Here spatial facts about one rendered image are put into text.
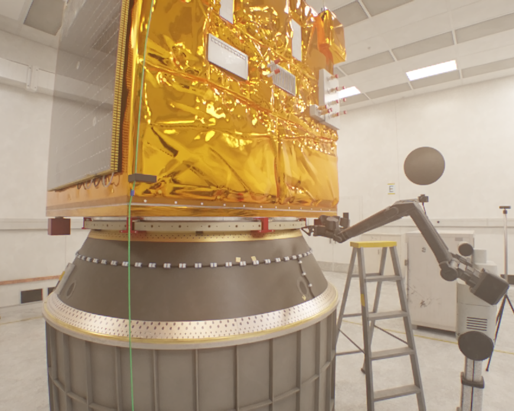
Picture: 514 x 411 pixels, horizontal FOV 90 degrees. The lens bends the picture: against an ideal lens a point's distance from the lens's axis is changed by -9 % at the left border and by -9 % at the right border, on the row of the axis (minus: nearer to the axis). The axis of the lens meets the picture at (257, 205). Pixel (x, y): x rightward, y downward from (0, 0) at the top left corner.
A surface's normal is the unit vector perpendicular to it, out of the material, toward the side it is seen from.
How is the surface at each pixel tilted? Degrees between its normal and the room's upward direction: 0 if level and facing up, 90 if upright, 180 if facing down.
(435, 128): 90
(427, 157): 90
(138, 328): 43
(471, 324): 100
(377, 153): 90
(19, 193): 90
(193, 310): 62
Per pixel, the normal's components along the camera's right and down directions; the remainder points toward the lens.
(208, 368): 0.24, -0.04
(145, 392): -0.07, -0.04
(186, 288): 0.11, -0.51
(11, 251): 0.77, -0.03
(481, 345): -0.57, -0.04
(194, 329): 0.11, -0.76
